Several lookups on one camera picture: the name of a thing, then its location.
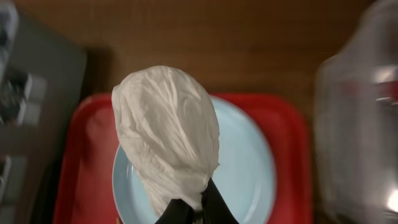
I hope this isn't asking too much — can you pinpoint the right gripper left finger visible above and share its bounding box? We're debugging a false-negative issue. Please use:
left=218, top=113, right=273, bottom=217
left=155, top=199, right=193, bottom=224

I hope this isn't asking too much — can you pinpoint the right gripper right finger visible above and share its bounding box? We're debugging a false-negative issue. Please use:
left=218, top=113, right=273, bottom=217
left=201, top=179, right=238, bottom=224

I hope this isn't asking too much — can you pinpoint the light blue plate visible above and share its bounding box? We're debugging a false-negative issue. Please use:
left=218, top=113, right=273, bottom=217
left=112, top=96, right=277, bottom=224

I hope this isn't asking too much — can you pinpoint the white napkin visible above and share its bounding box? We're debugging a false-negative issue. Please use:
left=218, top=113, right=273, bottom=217
left=111, top=66, right=220, bottom=215

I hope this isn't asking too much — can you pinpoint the grey dishwasher rack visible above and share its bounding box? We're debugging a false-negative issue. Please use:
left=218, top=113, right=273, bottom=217
left=1, top=1, right=87, bottom=223

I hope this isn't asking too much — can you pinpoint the red plastic tray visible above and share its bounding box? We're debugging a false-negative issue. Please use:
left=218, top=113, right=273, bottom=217
left=53, top=93, right=313, bottom=224

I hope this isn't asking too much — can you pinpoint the clear plastic bin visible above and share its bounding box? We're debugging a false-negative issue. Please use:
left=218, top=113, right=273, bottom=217
left=314, top=0, right=397, bottom=223

